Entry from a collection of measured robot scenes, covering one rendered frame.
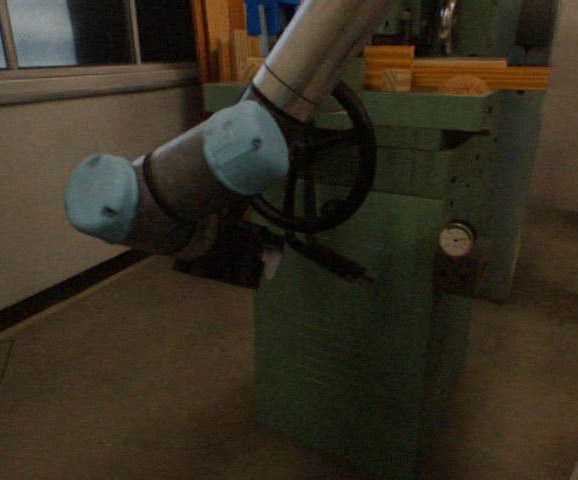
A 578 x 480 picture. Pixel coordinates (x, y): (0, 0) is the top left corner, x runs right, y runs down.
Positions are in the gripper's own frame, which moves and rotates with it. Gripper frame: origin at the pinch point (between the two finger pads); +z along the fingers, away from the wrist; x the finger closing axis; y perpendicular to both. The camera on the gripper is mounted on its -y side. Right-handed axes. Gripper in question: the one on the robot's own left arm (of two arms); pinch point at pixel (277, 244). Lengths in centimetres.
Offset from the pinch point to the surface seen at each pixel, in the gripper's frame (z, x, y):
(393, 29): 30, -2, -52
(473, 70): 31, 16, -44
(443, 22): 33, 7, -56
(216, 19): 109, -121, -107
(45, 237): 65, -133, 10
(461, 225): 24.4, 20.9, -12.0
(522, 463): 83, 38, 34
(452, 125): 22.0, 16.1, -29.1
